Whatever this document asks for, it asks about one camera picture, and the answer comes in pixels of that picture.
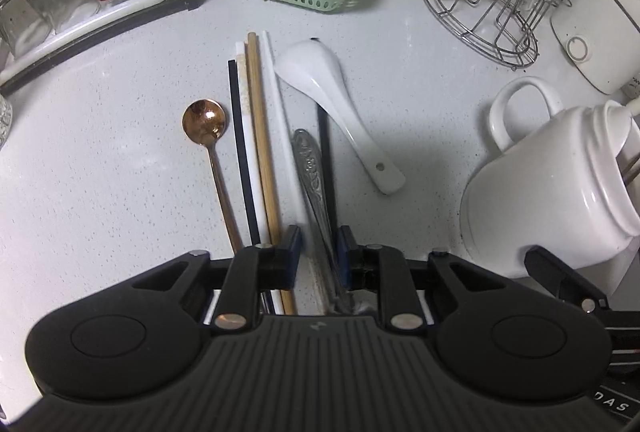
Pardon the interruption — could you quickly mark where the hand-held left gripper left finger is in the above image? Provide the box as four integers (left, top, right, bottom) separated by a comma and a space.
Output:
127, 226, 302, 332

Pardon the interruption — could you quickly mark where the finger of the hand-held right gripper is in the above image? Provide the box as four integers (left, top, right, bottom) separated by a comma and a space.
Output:
522, 246, 611, 313

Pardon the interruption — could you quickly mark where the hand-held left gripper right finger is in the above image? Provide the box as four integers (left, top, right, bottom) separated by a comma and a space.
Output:
336, 226, 508, 332

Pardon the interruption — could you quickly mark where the white ceramic jar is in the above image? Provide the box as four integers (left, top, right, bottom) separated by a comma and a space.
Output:
459, 77, 640, 280

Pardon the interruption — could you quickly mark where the embossed silver spoon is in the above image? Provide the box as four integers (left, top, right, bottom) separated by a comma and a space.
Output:
291, 128, 351, 315

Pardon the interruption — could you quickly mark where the wooden chopstick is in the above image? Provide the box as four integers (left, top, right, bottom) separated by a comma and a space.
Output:
247, 31, 297, 315

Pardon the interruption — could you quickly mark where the brown wooden spoon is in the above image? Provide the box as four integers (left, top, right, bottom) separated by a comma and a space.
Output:
181, 98, 244, 253

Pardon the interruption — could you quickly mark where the white ceramic spoon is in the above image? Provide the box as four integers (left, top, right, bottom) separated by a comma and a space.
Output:
274, 38, 407, 196

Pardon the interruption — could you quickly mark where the speckled beige chopstick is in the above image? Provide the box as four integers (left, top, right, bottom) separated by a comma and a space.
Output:
239, 53, 253, 123

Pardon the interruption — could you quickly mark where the white electric pot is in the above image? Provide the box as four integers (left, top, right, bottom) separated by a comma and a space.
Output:
550, 0, 640, 97

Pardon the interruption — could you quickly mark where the tall textured glass mug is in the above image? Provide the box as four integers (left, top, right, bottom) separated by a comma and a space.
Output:
0, 92, 13, 150

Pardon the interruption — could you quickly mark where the wire glass rack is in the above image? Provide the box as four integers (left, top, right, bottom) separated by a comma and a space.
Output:
419, 0, 573, 72

